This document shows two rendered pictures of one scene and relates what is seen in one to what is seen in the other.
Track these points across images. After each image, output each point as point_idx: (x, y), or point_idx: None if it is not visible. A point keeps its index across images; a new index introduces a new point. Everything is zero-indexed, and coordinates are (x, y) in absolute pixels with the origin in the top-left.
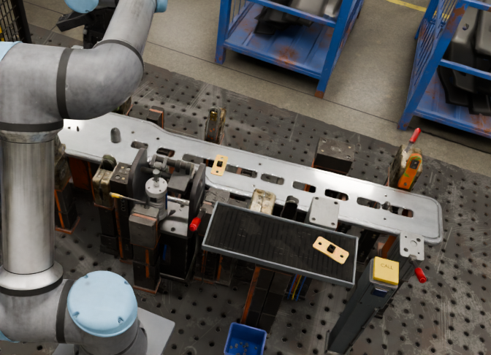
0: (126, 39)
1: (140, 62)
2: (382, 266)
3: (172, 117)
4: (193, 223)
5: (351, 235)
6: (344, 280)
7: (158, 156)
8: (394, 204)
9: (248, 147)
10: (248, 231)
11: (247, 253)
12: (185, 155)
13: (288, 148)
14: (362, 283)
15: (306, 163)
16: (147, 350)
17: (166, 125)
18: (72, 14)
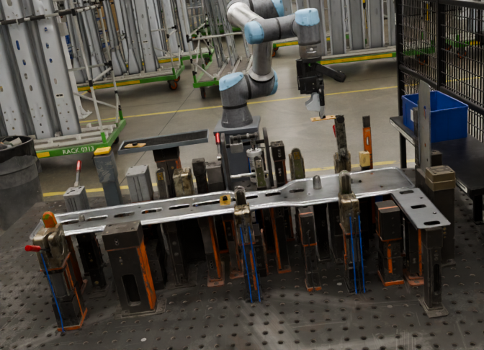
0: (236, 7)
1: (226, 11)
2: (104, 149)
3: (336, 336)
4: (217, 134)
5: (122, 150)
6: (128, 140)
7: (253, 134)
8: (73, 223)
9: (225, 338)
10: (184, 138)
11: (183, 134)
12: (292, 305)
13: None
14: (114, 165)
15: (149, 346)
16: (221, 126)
17: (337, 325)
18: (333, 70)
